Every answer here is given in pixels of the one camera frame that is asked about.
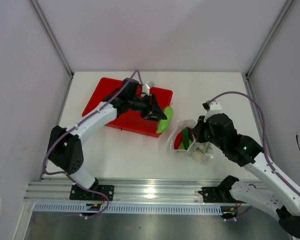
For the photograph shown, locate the right frame post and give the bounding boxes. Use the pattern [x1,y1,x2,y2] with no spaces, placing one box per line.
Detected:
[244,0,297,78]

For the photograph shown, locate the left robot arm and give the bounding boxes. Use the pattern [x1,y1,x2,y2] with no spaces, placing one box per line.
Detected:
[44,78,169,200]

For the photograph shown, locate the light green gourd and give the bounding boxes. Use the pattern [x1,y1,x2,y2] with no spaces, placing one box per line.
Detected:
[156,106,174,134]

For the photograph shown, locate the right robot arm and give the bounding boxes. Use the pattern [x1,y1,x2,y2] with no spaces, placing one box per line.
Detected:
[193,113,300,239]

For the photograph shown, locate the left frame post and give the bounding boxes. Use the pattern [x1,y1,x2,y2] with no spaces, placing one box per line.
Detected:
[28,0,74,78]

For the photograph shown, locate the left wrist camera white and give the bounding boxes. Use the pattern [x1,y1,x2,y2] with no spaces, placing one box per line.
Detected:
[142,81,156,93]

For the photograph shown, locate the clear zip top bag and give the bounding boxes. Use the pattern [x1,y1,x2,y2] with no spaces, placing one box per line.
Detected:
[166,119,214,165]

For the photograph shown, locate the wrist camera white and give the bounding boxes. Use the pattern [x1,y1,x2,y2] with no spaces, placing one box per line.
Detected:
[142,81,156,93]
[202,100,223,122]

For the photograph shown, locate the red plastic tray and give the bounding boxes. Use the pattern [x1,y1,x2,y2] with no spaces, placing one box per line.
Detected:
[82,77,173,138]

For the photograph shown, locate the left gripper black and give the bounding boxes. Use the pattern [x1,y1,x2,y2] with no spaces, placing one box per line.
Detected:
[128,94,167,123]

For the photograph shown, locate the aluminium rail base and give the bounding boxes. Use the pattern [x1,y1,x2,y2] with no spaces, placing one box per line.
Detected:
[23,177,221,205]

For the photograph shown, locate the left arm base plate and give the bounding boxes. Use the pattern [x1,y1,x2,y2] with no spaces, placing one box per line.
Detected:
[69,184,115,201]

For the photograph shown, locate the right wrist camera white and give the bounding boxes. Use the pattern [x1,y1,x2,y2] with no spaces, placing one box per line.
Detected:
[202,100,223,122]

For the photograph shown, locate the small dark green cucumber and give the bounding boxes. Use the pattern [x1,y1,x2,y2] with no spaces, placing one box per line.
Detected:
[181,127,193,150]

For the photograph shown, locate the red chili pepper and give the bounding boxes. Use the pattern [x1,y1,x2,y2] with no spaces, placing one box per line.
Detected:
[173,131,183,150]

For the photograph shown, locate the frame post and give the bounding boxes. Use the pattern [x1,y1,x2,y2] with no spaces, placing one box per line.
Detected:
[28,0,74,78]
[244,0,297,78]

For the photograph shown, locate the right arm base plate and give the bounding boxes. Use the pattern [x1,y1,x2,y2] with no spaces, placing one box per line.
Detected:
[198,186,237,203]

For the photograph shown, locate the white slotted cable duct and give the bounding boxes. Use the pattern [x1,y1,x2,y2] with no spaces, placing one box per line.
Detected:
[33,202,233,216]

